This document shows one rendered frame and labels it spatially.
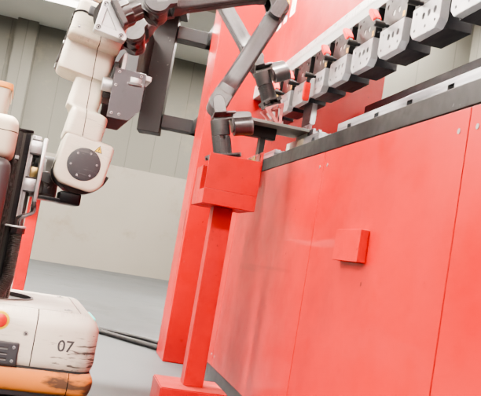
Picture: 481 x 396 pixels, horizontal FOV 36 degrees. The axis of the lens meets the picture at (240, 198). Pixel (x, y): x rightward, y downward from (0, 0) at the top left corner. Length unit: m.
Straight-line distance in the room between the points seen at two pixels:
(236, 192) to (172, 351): 1.43
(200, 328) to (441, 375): 1.15
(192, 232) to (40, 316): 1.39
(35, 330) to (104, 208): 9.37
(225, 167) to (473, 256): 1.14
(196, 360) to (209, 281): 0.24
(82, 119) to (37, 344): 0.70
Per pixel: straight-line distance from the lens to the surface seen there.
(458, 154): 1.30
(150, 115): 4.02
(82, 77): 2.46
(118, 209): 11.58
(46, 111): 11.61
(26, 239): 4.19
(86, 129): 2.40
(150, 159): 11.71
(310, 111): 2.68
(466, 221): 1.24
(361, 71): 2.20
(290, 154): 2.29
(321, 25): 2.70
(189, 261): 3.46
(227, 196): 2.20
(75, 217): 11.51
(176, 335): 3.48
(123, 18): 2.31
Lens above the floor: 0.52
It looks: 5 degrees up
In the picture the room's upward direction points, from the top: 10 degrees clockwise
